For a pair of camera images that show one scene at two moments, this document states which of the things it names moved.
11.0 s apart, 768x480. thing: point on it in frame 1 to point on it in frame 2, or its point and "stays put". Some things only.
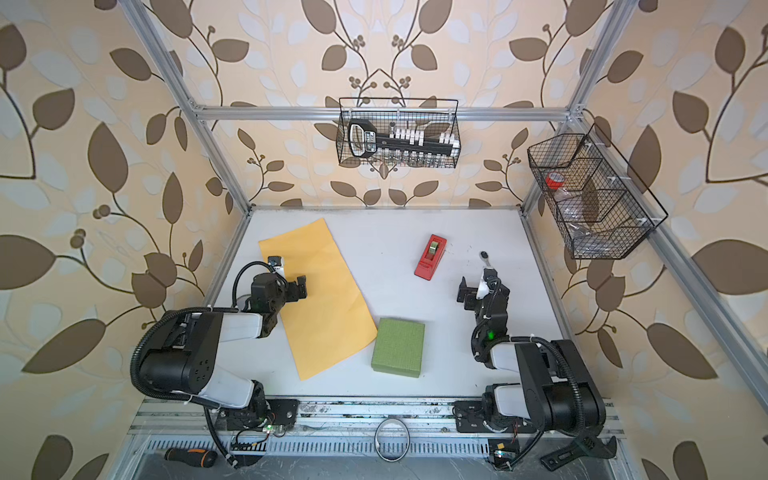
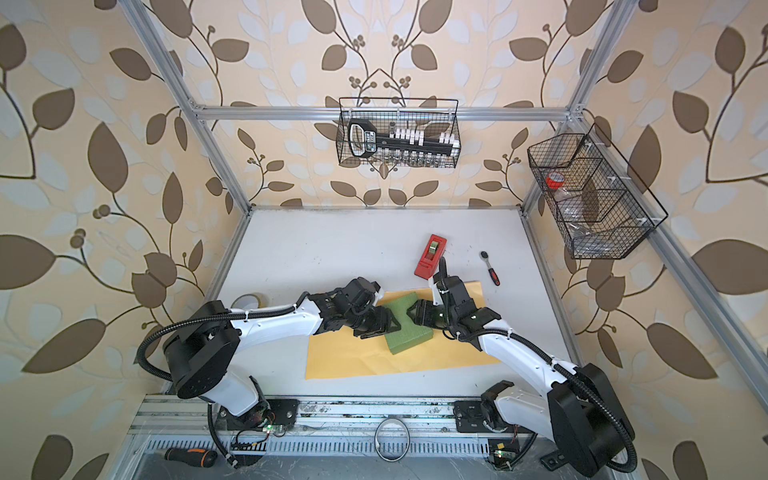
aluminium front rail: (366, 428) stays put
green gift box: (398, 347) to (410, 333)
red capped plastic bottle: (555, 180) stays put
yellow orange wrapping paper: (333, 318) to (342, 353)
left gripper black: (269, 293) to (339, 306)
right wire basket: (592, 194) stays put
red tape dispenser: (431, 257) stays put
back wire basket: (393, 132) stays put
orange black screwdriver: (192, 457) stays put
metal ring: (392, 440) stays put
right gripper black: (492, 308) to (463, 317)
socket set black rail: (363, 140) stays put
